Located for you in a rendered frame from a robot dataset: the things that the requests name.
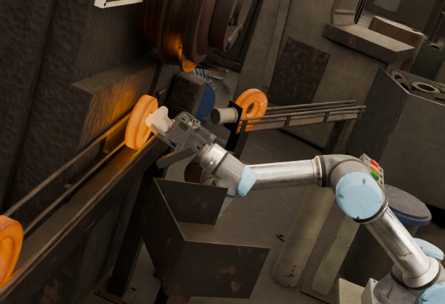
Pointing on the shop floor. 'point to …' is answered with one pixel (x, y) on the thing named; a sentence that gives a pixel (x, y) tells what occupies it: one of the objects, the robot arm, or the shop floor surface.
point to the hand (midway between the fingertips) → (143, 116)
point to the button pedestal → (334, 253)
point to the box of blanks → (404, 134)
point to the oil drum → (382, 25)
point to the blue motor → (208, 102)
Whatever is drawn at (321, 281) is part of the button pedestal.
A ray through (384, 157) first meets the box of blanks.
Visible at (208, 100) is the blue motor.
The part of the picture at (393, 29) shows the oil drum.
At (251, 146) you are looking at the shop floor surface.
